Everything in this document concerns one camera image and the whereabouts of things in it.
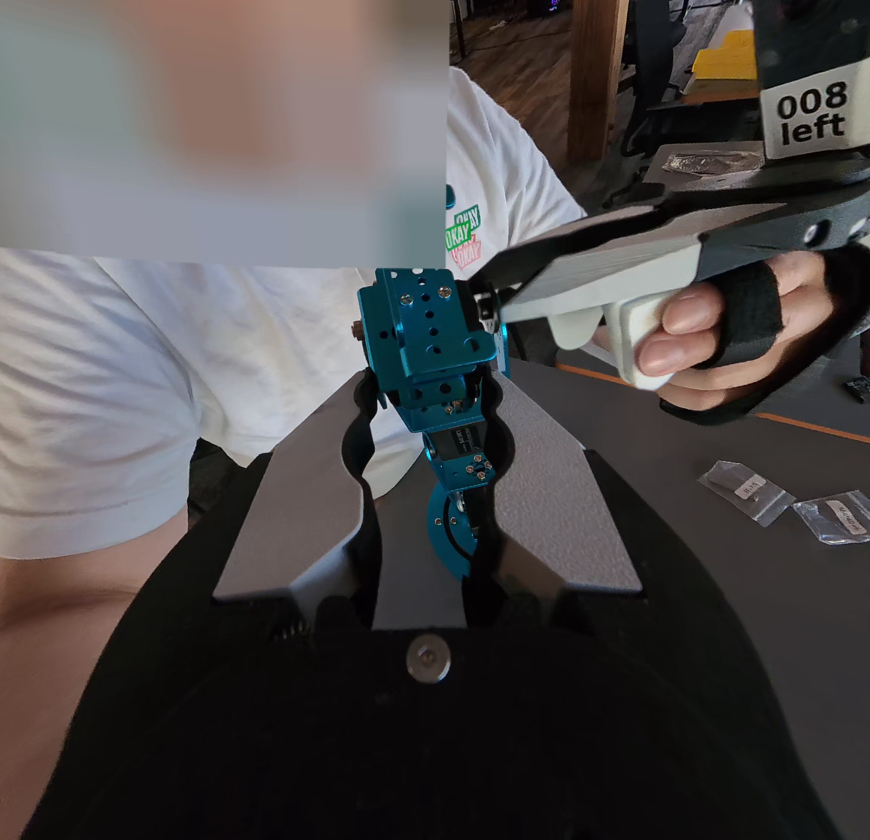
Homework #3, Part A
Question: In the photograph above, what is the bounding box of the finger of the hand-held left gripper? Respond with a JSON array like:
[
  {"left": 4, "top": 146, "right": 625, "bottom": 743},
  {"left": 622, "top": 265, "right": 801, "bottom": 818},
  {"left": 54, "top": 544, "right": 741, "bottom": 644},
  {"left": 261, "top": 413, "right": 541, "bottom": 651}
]
[
  {"left": 498, "top": 235, "right": 702, "bottom": 351},
  {"left": 468, "top": 203, "right": 784, "bottom": 304}
]

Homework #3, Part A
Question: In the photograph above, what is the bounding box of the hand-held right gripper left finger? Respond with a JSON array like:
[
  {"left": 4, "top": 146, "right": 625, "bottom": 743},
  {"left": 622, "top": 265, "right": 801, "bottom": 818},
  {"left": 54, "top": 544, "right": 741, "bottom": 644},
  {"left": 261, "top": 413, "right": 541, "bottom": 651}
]
[{"left": 211, "top": 369, "right": 382, "bottom": 629}]

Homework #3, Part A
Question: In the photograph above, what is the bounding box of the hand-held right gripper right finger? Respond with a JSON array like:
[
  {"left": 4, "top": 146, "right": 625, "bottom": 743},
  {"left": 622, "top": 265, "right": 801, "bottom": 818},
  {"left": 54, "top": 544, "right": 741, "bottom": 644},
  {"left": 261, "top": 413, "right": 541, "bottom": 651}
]
[{"left": 466, "top": 372, "right": 644, "bottom": 626}]

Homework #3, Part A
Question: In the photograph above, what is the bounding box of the blue toy robot arm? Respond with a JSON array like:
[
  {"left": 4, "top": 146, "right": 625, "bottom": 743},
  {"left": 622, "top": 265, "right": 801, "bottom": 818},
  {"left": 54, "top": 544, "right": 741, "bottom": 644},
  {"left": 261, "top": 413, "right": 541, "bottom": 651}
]
[{"left": 352, "top": 267, "right": 512, "bottom": 580}]

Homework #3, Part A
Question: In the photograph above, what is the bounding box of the person's right forearm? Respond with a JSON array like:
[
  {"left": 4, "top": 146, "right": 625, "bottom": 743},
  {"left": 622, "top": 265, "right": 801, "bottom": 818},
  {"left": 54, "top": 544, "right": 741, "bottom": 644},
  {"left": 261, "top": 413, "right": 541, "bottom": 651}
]
[{"left": 0, "top": 507, "right": 190, "bottom": 840}]

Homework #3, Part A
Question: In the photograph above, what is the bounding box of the grey desk with orange edge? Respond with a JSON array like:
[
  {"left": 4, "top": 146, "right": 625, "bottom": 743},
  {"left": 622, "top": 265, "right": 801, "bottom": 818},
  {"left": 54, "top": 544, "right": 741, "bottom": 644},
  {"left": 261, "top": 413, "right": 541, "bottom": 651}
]
[{"left": 556, "top": 143, "right": 870, "bottom": 444}]

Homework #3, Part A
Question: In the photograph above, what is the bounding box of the person's left hand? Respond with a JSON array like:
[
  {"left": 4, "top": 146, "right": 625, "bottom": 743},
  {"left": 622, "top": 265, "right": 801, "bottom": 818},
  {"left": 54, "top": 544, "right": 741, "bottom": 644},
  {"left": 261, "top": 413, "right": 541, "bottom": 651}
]
[{"left": 639, "top": 245, "right": 870, "bottom": 413}]

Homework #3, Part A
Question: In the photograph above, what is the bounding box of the flat bag of black parts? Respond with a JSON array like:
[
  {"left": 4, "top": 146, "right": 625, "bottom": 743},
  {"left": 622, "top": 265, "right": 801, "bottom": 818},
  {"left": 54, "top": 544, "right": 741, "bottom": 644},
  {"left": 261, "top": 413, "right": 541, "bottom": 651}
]
[{"left": 662, "top": 150, "right": 765, "bottom": 175}]

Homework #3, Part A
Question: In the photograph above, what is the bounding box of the wooden pillar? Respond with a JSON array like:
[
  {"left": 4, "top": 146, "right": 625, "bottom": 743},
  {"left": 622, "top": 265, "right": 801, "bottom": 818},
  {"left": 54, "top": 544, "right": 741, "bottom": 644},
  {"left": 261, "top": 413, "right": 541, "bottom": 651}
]
[{"left": 566, "top": 0, "right": 634, "bottom": 162}]

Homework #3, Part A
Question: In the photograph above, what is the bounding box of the large yellow plastic bin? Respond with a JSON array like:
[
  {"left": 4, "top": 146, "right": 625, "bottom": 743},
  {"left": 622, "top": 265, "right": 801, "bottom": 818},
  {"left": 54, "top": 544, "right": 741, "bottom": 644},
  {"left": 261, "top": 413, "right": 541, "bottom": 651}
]
[{"left": 692, "top": 29, "right": 759, "bottom": 85}]

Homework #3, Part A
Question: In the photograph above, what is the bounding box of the small clear labelled bag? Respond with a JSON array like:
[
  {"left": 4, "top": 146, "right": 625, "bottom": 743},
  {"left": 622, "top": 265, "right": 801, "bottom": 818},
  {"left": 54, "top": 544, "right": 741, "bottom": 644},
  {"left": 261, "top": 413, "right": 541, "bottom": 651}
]
[
  {"left": 699, "top": 461, "right": 796, "bottom": 528},
  {"left": 794, "top": 492, "right": 870, "bottom": 546}
]

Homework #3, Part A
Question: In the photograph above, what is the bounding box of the black office chair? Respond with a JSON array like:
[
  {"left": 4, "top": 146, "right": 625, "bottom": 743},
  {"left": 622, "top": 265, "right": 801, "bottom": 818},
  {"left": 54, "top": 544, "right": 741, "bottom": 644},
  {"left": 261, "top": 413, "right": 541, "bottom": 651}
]
[{"left": 620, "top": 0, "right": 689, "bottom": 157}]

